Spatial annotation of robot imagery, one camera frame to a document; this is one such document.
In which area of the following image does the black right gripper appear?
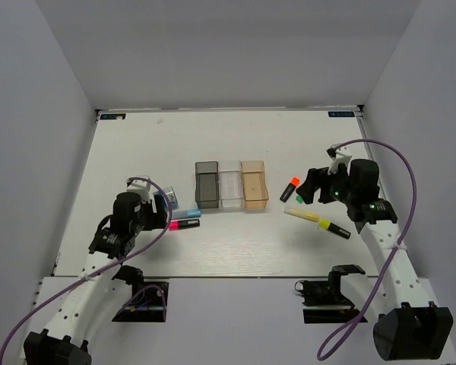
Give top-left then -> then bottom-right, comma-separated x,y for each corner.
296,162 -> 356,205

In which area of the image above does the pink black highlighter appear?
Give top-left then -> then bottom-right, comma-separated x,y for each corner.
169,219 -> 200,231

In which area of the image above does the orange black highlighter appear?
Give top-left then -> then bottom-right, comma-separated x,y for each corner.
280,176 -> 300,202

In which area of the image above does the blue highlighter pen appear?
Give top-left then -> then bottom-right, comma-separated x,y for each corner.
172,209 -> 201,221

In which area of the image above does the yellow black highlighter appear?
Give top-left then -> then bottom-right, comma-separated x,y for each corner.
318,218 -> 351,240

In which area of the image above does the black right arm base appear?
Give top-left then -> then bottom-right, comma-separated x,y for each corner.
294,265 -> 366,324

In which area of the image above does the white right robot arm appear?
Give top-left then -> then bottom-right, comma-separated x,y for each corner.
295,159 -> 453,361

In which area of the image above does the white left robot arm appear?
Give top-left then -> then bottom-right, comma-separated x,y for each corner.
24,192 -> 173,364

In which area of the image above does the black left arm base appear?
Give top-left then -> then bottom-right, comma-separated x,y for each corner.
112,266 -> 169,323

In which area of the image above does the dark grey plastic container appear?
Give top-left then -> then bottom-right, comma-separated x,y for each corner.
195,161 -> 220,209

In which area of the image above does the orange plastic container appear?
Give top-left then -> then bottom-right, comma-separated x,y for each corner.
241,160 -> 269,210

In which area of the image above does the right corner label sticker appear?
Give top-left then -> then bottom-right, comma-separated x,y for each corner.
328,110 -> 355,118

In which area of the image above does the corner label sticker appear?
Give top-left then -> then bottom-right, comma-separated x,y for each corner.
328,110 -> 355,118
100,113 -> 126,120

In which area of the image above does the clear plastic container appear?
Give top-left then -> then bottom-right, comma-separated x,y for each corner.
218,160 -> 243,209

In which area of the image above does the left corner label sticker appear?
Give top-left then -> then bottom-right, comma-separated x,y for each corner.
100,113 -> 126,120

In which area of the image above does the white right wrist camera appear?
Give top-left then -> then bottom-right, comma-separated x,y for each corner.
327,144 -> 353,175

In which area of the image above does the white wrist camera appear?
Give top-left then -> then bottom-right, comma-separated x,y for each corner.
126,176 -> 151,202
327,144 -> 353,175

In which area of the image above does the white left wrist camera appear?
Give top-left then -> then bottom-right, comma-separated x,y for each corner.
126,176 -> 151,202

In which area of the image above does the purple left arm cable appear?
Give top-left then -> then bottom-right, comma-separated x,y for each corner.
0,176 -> 173,365

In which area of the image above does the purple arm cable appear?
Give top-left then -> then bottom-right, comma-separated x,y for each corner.
316,138 -> 417,361
0,176 -> 173,365

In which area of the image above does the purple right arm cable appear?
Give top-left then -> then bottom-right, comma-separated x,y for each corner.
316,138 -> 417,361

